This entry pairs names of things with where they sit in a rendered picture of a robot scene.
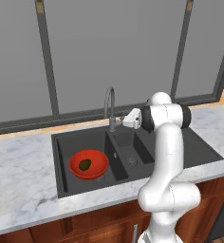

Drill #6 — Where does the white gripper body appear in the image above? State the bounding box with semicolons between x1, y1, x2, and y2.
121;107;142;130

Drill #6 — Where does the grey curved sink faucet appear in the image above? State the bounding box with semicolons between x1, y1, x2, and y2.
103;85;124;134

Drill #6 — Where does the dark grey double sink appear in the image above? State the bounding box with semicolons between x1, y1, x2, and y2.
50;124;224;199

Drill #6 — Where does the red bowl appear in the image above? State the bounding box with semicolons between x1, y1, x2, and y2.
67;149;110;181

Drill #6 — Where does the dark green avocado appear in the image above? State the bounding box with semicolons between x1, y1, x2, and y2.
78;159;93;172

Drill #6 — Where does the brown wooden cupboard door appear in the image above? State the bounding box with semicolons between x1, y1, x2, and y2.
28;199;152;243
175;175;224;243

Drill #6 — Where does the dark grey window frame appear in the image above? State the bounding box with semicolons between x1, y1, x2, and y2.
0;0;224;138

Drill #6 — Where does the grey cupboard door handle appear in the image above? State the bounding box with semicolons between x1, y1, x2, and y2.
132;223;140;243

